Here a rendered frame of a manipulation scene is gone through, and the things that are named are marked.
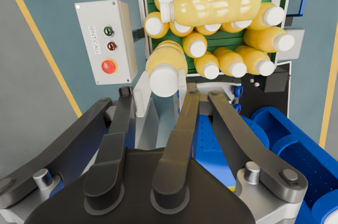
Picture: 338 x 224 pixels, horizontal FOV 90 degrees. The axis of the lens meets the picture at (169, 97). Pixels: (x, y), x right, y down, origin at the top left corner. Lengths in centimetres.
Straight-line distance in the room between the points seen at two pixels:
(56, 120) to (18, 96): 42
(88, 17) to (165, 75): 31
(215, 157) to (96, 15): 45
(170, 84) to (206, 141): 33
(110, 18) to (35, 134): 216
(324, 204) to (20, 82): 246
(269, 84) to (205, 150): 31
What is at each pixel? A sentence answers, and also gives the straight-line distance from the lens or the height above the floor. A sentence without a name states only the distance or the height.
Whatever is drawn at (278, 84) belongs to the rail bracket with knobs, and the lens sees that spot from 66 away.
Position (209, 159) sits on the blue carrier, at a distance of 46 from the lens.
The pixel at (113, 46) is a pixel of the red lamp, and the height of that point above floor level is 111.
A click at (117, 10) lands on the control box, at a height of 110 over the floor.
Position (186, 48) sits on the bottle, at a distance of 48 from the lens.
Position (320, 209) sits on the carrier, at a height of 99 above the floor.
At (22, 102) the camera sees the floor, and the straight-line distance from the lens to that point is 235.
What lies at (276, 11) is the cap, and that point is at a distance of 49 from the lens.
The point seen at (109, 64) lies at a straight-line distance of 46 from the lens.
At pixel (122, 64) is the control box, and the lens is 47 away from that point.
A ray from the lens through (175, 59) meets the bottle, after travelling 25.
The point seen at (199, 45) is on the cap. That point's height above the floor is 110.
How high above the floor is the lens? 153
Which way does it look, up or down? 65 degrees down
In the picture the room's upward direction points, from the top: 175 degrees counter-clockwise
